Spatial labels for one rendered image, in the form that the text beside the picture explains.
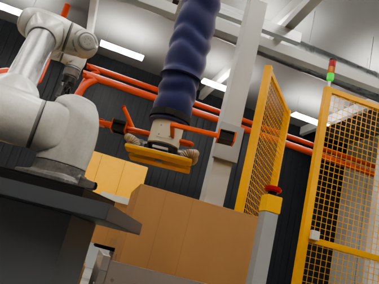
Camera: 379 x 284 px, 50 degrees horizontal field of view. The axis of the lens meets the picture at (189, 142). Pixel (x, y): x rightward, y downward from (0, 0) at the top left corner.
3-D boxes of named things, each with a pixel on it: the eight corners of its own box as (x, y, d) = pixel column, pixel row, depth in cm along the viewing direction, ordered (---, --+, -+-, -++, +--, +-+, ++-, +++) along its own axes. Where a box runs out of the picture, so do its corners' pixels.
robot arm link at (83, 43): (100, 38, 182) (71, 26, 177) (106, 31, 165) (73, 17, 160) (91, 65, 182) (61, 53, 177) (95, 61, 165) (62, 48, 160)
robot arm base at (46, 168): (80, 187, 110) (87, 168, 111) (11, 169, 115) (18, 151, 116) (104, 197, 127) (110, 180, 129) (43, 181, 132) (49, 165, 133)
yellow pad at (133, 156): (189, 174, 224) (191, 165, 226) (189, 170, 215) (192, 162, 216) (129, 159, 225) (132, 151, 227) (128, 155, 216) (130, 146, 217)
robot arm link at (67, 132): (91, 171, 118) (113, 102, 123) (27, 151, 112) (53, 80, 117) (82, 173, 133) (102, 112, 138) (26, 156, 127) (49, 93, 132)
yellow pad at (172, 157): (190, 167, 206) (192, 158, 207) (191, 162, 197) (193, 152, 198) (126, 151, 207) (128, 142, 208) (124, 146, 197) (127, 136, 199)
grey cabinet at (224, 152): (234, 164, 321) (242, 129, 329) (237, 163, 316) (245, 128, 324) (211, 157, 317) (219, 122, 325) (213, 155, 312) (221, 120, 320)
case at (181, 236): (215, 290, 223) (230, 219, 234) (242, 302, 185) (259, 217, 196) (110, 264, 212) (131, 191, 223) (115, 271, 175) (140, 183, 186)
